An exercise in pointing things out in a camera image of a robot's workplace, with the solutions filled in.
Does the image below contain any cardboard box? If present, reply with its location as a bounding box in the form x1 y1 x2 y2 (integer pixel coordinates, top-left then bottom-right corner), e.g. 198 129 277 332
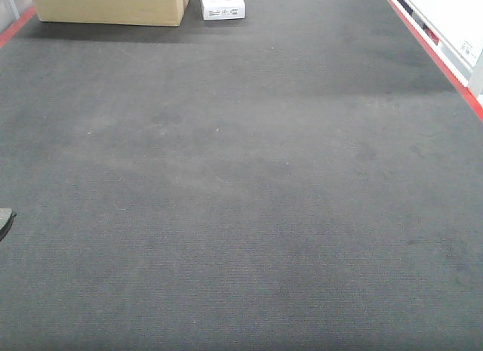
32 0 189 26

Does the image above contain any white small box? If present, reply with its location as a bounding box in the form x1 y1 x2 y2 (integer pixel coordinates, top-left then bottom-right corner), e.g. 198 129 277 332
200 0 246 21

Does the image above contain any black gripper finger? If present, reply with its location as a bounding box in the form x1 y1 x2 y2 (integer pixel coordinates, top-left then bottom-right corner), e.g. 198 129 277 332
0 208 17 241

